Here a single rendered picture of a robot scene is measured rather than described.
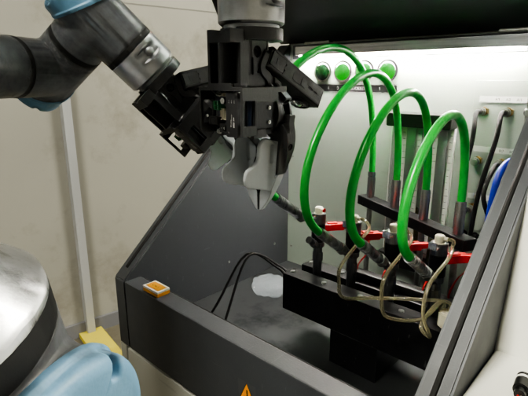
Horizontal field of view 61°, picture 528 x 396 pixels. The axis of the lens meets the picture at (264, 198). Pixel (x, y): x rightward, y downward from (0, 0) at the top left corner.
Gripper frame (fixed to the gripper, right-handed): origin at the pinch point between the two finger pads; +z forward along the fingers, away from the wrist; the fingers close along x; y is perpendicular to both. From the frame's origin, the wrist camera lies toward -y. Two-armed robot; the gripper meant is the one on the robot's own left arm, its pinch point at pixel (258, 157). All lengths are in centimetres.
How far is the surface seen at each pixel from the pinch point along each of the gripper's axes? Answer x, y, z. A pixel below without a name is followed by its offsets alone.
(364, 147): 14.7, -6.0, 6.5
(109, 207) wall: -186, -8, 27
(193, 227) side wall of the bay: -37.0, 6.8, 12.9
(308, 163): 7.1, -1.9, 4.4
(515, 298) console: 27.0, 0.3, 33.9
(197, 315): -13.7, 24.4, 13.8
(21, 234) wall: -184, 28, 2
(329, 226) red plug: -6.0, -3.3, 24.0
